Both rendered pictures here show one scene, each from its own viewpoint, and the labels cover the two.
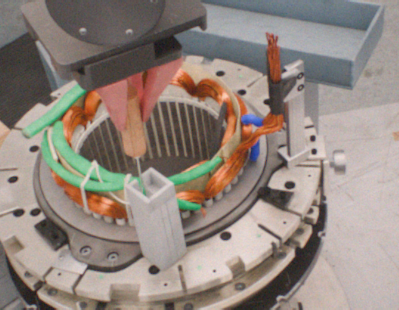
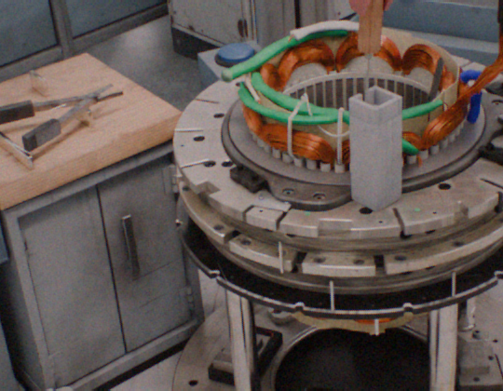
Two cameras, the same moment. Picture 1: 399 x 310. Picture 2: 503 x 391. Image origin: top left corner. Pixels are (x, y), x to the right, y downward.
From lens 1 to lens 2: 31 cm
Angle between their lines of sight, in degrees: 12
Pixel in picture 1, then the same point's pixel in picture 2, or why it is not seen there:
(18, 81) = not seen: hidden behind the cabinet
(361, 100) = not seen: outside the picture
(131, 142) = (369, 33)
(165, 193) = (393, 106)
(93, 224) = (294, 169)
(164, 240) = (383, 169)
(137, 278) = (348, 216)
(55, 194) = (249, 146)
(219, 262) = (439, 206)
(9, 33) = not seen: hidden behind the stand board
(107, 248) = (312, 190)
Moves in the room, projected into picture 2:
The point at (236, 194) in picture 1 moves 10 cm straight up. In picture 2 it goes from (455, 150) to (459, 37)
